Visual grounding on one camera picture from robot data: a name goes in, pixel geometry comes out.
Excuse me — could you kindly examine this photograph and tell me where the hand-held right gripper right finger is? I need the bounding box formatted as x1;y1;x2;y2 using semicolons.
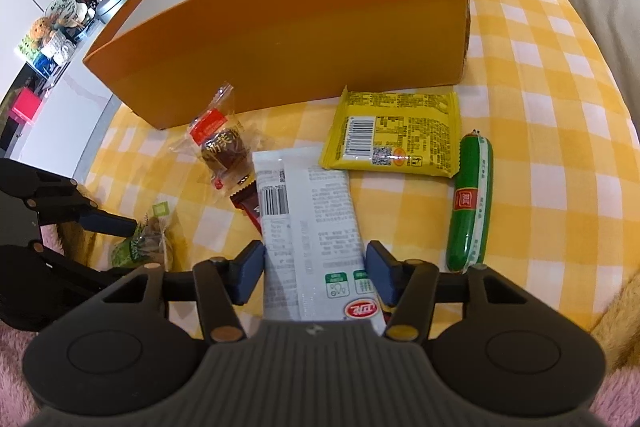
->
365;240;531;343

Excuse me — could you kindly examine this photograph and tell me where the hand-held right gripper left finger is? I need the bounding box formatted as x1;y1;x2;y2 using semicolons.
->
100;240;266;344

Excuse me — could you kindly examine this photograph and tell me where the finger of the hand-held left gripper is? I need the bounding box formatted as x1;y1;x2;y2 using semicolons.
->
29;243;137;289
0;158;139;239

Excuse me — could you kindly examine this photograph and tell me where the green label nut packet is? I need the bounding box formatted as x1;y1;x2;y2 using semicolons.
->
110;202;181;270

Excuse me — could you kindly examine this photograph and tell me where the small dark red packet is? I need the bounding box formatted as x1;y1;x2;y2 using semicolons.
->
230;181;263;237

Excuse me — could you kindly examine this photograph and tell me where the long white snack packet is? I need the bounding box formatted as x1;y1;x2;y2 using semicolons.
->
251;146;388;338

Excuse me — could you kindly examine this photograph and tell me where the green sausage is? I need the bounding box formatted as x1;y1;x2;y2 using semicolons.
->
446;132;495;273

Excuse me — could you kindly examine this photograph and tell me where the clear-wrapped cake with red label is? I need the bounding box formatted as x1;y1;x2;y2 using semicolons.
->
170;82;258;190

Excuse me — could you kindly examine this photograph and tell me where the yellow snack packet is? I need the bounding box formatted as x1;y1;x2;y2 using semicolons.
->
320;86;462;179

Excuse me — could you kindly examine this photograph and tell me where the orange cardboard box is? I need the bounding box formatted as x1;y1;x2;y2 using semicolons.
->
82;0;472;130

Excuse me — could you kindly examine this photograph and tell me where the red box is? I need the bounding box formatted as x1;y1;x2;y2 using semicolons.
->
11;88;43;124

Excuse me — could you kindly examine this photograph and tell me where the pink fluffy blanket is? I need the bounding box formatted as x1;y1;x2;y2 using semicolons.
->
0;222;640;427

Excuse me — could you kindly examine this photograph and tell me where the white tv console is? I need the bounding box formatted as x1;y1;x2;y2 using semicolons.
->
10;19;126;178

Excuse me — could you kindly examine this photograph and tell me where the white woven basket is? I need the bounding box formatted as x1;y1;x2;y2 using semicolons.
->
40;32;76;62

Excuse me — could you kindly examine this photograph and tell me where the small brown plush toy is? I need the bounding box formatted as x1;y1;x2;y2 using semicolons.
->
31;17;56;45

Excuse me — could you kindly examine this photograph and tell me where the round hand fan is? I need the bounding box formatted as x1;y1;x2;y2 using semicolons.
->
45;0;81;25

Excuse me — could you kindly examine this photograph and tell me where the yellow fluffy blanket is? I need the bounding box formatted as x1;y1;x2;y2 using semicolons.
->
590;267;640;373

